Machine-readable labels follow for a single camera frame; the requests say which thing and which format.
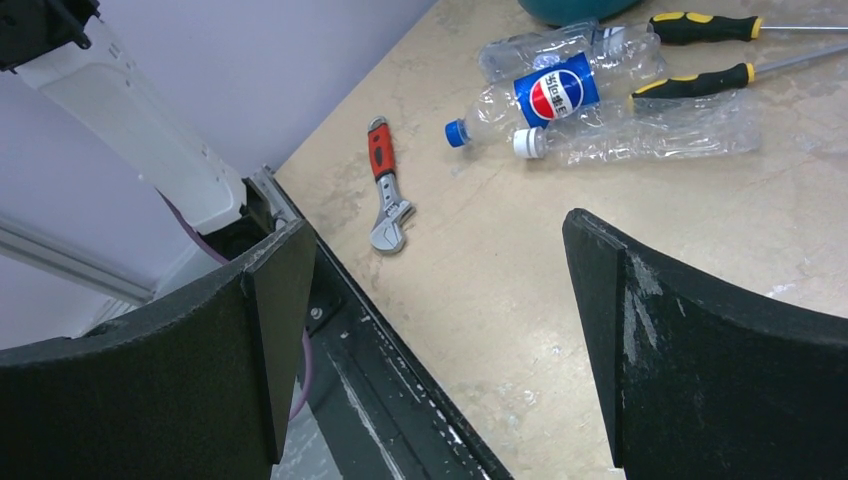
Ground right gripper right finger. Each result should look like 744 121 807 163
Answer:
562 209 847 479

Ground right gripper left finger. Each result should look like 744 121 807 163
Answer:
0 219 318 480

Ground crushed clear bottle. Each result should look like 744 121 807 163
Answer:
512 91 761 167

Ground Pepsi bottle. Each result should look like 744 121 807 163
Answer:
444 31 664 148

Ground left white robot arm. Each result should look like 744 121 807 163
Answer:
1 0 276 263

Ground clear bottle by bin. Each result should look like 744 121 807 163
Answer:
477 19 625 84

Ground teal plastic bin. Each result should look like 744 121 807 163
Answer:
518 0 642 27

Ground silver adjustable wrench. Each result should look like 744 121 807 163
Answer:
368 116 415 255

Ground yellow black pliers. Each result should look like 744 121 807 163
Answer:
628 11 847 107

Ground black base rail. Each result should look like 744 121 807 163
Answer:
250 170 509 479

